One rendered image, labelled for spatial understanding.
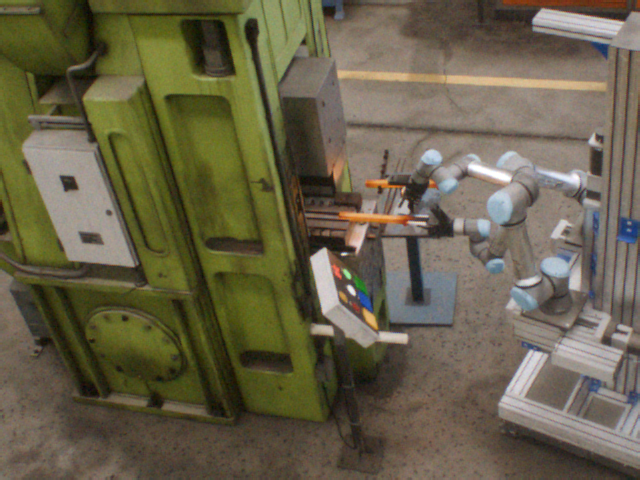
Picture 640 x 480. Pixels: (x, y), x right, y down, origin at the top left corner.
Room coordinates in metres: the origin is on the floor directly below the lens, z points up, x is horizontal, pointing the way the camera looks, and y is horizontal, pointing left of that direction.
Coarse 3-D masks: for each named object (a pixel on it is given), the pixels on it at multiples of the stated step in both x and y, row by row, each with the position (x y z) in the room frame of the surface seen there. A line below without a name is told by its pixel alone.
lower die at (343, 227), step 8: (312, 208) 3.52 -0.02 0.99; (320, 208) 3.50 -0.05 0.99; (328, 208) 3.49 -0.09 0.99; (336, 208) 3.48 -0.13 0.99; (344, 208) 3.47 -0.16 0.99; (352, 208) 3.46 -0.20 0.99; (312, 216) 3.45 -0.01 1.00; (320, 216) 3.44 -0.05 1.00; (312, 224) 3.40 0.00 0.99; (320, 224) 3.39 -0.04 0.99; (328, 224) 3.38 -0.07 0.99; (336, 224) 3.37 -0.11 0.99; (344, 224) 3.36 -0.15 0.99; (352, 224) 3.40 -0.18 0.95; (312, 232) 3.36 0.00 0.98; (328, 232) 3.34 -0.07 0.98; (336, 232) 3.33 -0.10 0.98; (344, 232) 3.32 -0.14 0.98; (320, 240) 3.33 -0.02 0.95; (328, 240) 3.31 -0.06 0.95; (336, 240) 3.30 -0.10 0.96; (344, 240) 3.28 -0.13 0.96
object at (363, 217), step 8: (344, 216) 3.40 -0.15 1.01; (352, 216) 3.38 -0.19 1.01; (360, 216) 3.37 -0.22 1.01; (368, 216) 3.36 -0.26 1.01; (376, 216) 3.35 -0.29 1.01; (384, 216) 3.34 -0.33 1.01; (392, 216) 3.33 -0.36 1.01; (400, 216) 3.31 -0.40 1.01; (408, 216) 3.30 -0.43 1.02; (416, 216) 3.29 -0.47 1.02; (408, 224) 3.28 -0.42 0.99
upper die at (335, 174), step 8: (344, 144) 3.46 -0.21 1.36; (344, 152) 3.44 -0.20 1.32; (344, 160) 3.43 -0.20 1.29; (336, 168) 3.33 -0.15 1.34; (304, 176) 3.34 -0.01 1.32; (312, 176) 3.32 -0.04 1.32; (320, 176) 3.31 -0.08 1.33; (336, 176) 3.31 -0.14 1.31; (304, 184) 3.34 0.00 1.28; (312, 184) 3.32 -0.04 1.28; (320, 184) 3.31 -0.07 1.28; (328, 184) 3.30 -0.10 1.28; (336, 184) 3.29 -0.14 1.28
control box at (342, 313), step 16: (320, 256) 2.96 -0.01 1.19; (320, 272) 2.88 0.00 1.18; (352, 272) 2.99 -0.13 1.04; (320, 288) 2.79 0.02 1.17; (336, 288) 2.75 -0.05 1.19; (352, 288) 2.85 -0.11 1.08; (336, 304) 2.66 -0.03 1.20; (352, 304) 2.72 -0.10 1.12; (336, 320) 2.66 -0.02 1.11; (352, 320) 2.66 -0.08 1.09; (352, 336) 2.66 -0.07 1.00; (368, 336) 2.66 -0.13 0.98
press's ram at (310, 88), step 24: (288, 72) 3.46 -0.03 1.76; (312, 72) 3.43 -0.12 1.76; (336, 72) 3.50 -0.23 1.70; (288, 96) 3.29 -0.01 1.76; (312, 96) 3.25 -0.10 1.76; (336, 96) 3.46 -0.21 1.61; (288, 120) 3.29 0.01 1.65; (312, 120) 3.25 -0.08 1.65; (336, 120) 3.41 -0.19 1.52; (312, 144) 3.26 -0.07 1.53; (336, 144) 3.37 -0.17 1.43; (312, 168) 3.26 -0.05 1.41
